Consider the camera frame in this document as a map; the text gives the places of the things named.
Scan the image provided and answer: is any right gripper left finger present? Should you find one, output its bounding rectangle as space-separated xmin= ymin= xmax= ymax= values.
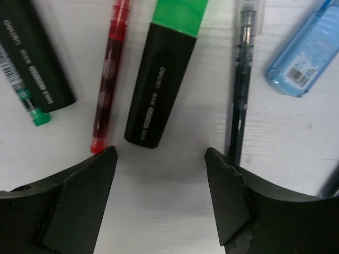
xmin=1 ymin=146 xmax=118 ymax=253

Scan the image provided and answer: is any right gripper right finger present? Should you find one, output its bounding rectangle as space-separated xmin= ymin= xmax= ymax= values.
xmin=204 ymin=148 xmax=338 ymax=253

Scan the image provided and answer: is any green cap black highlighter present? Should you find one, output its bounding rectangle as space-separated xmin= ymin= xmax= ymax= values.
xmin=124 ymin=1 xmax=208 ymax=149

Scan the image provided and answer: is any green pen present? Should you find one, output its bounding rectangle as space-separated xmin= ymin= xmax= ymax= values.
xmin=1 ymin=45 xmax=51 ymax=126

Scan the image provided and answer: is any red pen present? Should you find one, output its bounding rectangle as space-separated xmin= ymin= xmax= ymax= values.
xmin=90 ymin=0 xmax=131 ymax=154

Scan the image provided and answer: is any pink cap black highlighter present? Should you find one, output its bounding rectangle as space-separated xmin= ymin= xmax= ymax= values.
xmin=1 ymin=1 xmax=76 ymax=113

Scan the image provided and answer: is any black pen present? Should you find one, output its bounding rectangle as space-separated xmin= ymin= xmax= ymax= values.
xmin=228 ymin=1 xmax=265 ymax=165

